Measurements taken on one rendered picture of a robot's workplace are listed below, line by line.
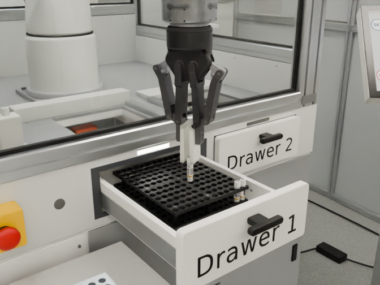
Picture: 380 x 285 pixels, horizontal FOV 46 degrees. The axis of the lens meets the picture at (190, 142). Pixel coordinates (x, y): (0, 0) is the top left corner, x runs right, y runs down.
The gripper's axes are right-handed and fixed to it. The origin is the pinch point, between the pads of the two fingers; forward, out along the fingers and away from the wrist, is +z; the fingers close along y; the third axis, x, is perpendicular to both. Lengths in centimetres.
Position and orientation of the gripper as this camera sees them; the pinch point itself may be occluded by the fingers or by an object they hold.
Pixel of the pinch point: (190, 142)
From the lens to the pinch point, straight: 79.6
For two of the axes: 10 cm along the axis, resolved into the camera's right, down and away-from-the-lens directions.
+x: 4.3, -3.1, 8.5
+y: 9.0, 1.4, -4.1
